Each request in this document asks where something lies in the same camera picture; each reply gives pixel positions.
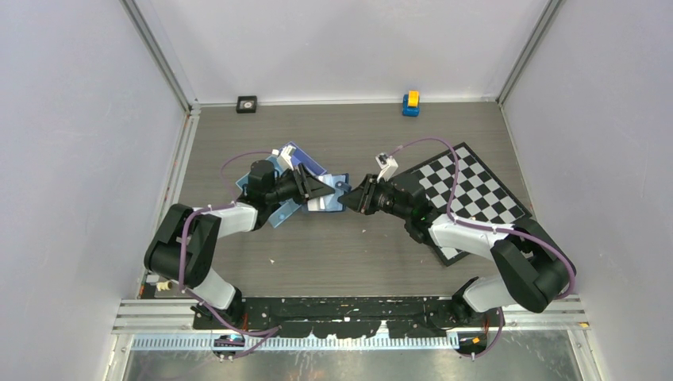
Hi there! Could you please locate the small black square box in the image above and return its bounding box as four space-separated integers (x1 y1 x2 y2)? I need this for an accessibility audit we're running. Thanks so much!
236 95 258 114

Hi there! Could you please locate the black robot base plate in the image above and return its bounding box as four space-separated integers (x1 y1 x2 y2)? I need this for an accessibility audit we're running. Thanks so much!
191 296 504 339

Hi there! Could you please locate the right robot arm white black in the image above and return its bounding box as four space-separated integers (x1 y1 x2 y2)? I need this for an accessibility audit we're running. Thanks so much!
339 175 576 326

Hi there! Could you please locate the black and white checkerboard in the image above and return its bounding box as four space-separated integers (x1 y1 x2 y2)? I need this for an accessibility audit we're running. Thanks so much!
394 142 533 267

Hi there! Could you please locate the blue and yellow toy car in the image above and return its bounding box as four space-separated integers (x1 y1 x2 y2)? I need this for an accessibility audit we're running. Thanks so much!
402 90 420 117

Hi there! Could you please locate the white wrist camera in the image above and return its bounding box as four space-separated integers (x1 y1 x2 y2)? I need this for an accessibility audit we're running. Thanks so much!
375 152 398 183
271 145 296 171

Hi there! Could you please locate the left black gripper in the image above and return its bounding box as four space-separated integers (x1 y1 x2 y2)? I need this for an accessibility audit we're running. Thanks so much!
266 164 334 206

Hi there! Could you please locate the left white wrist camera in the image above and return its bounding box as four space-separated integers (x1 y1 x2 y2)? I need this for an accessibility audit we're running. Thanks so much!
271 145 296 171

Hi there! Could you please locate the blue three-compartment organizer tray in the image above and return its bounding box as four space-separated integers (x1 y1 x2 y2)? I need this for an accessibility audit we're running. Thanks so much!
237 142 324 230

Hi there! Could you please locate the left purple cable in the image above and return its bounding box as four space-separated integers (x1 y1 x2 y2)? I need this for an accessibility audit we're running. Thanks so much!
177 151 279 337

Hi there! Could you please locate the blue card holder wallet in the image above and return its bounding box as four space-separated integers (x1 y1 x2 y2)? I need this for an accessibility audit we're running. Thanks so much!
304 173 352 213

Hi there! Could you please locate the small white plastic part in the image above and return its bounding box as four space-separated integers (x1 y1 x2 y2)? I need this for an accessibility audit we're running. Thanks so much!
155 281 173 292

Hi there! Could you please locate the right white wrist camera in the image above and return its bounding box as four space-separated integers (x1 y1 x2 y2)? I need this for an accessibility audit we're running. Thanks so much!
375 152 398 183

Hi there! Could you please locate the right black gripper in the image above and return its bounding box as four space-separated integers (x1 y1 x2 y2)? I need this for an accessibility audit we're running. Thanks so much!
336 174 410 221

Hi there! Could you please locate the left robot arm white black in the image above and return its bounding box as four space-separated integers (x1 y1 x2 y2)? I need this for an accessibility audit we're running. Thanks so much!
144 160 335 329

